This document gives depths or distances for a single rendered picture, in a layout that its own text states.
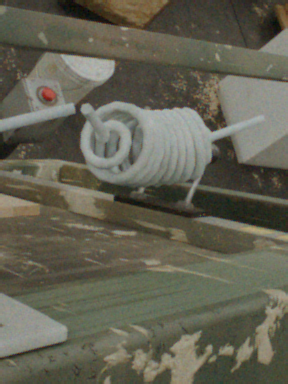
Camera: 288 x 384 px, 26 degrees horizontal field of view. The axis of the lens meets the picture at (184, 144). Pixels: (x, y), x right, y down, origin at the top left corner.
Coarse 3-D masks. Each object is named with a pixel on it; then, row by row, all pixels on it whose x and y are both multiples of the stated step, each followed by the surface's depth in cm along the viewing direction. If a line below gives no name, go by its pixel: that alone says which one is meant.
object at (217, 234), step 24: (24, 192) 137; (48, 192) 130; (72, 192) 124; (96, 192) 124; (96, 216) 118; (120, 216) 113; (144, 216) 109; (168, 216) 104; (192, 240) 100; (216, 240) 97; (240, 240) 93; (264, 240) 90
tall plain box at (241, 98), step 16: (272, 48) 361; (224, 80) 387; (240, 80) 377; (256, 80) 368; (224, 96) 386; (240, 96) 376; (256, 96) 366; (272, 96) 357; (224, 112) 388; (240, 112) 374; (256, 112) 365; (272, 112) 356; (256, 128) 363; (272, 128) 354; (240, 144) 371; (256, 144) 362; (272, 144) 355; (240, 160) 374; (256, 160) 370; (272, 160) 377
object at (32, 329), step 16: (0, 304) 32; (16, 304) 32; (0, 320) 29; (16, 320) 29; (32, 320) 30; (48, 320) 30; (0, 336) 27; (16, 336) 28; (32, 336) 28; (48, 336) 28; (64, 336) 29; (0, 352) 27; (16, 352) 27
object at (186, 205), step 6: (216, 150) 107; (216, 156) 107; (210, 162) 107; (198, 180) 106; (192, 186) 106; (192, 192) 106; (186, 198) 105; (180, 204) 105; (186, 204) 104; (192, 204) 105
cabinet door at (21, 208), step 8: (0, 200) 120; (8, 200) 121; (16, 200) 122; (0, 208) 113; (8, 208) 114; (16, 208) 115; (24, 208) 116; (32, 208) 117; (0, 216) 113; (8, 216) 114
